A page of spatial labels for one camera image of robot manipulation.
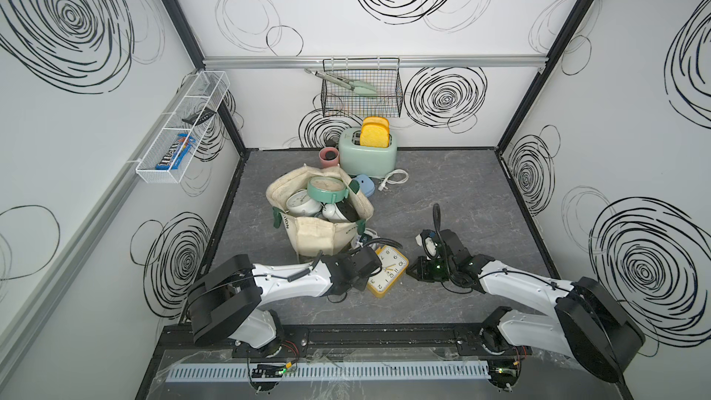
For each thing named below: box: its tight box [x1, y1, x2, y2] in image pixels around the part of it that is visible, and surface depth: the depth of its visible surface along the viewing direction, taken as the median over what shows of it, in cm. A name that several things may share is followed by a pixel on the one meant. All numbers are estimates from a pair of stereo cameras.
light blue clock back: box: [354, 174, 375, 198], surface depth 107 cm
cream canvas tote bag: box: [265, 165, 375, 258], surface depth 84 cm
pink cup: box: [318, 146, 340, 169], surface depth 107 cm
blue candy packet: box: [155, 133, 197, 171], surface depth 72 cm
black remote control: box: [181, 107, 217, 126], surface depth 82 cm
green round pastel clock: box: [307, 175, 350, 205], surface depth 89 cm
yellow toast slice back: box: [362, 115, 390, 127], surface depth 101 cm
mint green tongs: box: [304, 68, 378, 97], surface depth 94 cm
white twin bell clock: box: [322, 203, 351, 225], surface depth 85 cm
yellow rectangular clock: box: [366, 244, 410, 299], surface depth 86 cm
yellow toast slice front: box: [360, 124, 390, 149], surface depth 101 cm
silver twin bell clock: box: [285, 188, 323, 217], surface depth 88 cm
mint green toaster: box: [338, 127, 398, 178], surface depth 106 cm
